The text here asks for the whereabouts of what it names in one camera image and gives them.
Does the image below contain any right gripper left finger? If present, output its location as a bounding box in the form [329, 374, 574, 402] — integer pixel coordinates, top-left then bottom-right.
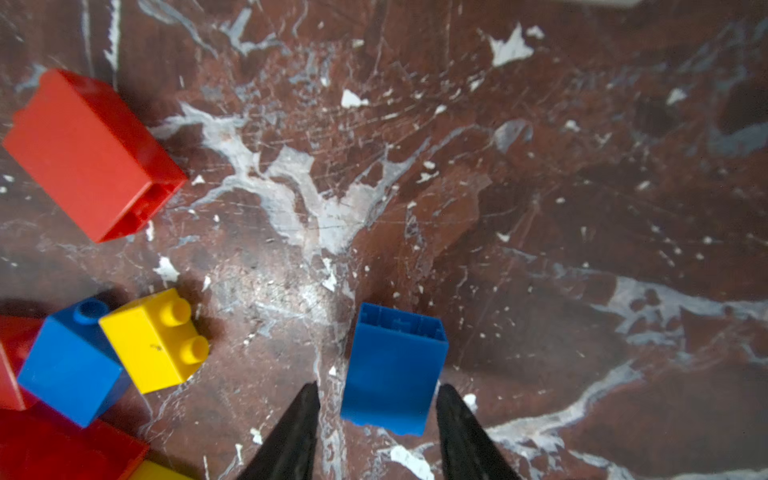
[238, 382, 321, 479]

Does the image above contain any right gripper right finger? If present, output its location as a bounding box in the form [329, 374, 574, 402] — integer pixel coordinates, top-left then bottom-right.
[436, 384, 522, 480]

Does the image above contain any blue lego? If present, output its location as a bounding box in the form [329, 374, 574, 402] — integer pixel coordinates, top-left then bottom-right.
[340, 303, 449, 436]
[17, 298, 132, 427]

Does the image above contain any yellow lego pair brick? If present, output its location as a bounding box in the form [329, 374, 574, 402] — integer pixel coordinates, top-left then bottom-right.
[128, 460, 191, 480]

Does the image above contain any small yellow lego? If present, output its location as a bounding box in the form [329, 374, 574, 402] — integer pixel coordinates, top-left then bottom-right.
[99, 288, 210, 395]

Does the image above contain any red lego centre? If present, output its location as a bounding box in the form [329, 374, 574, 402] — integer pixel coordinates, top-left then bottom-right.
[1, 316, 149, 479]

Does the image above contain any red square lego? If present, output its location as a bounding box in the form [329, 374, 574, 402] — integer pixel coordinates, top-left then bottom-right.
[2, 69, 188, 243]

